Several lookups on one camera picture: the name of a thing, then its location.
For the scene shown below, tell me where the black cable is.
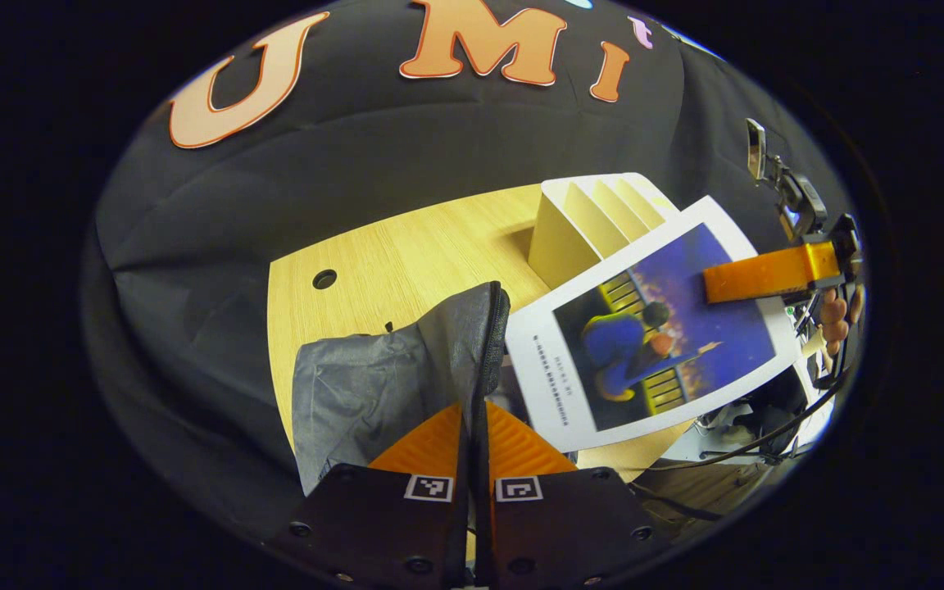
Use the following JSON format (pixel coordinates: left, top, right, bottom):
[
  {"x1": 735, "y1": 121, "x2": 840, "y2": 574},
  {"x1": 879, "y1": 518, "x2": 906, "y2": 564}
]
[{"x1": 628, "y1": 369, "x2": 850, "y2": 474}]

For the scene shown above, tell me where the grey schoolbag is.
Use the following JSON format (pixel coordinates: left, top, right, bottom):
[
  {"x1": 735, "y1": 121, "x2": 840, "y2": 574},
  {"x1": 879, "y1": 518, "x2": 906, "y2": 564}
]
[{"x1": 292, "y1": 281, "x2": 538, "y2": 497}]

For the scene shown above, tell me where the cream bookshelf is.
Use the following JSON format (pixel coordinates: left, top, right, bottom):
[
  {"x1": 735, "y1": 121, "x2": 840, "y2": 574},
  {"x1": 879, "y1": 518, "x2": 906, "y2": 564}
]
[{"x1": 528, "y1": 172, "x2": 679, "y2": 292}]

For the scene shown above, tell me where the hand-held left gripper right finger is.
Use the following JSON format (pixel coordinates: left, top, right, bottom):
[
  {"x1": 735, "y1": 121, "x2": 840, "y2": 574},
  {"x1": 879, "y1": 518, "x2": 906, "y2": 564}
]
[{"x1": 472, "y1": 400, "x2": 674, "y2": 588}]

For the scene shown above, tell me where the blue picture cover book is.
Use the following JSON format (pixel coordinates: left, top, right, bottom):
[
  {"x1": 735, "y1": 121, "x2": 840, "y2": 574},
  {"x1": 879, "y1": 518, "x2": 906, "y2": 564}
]
[{"x1": 505, "y1": 195, "x2": 802, "y2": 454}]

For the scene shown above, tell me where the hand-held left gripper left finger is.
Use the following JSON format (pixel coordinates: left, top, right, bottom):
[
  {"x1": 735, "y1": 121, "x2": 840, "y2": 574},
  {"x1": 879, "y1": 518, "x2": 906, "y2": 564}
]
[{"x1": 271, "y1": 402, "x2": 473, "y2": 588}]

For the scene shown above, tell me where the white side table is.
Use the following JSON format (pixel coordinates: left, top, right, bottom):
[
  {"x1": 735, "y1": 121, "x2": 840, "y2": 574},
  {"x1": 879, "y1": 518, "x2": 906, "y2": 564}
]
[{"x1": 783, "y1": 303, "x2": 842, "y2": 447}]

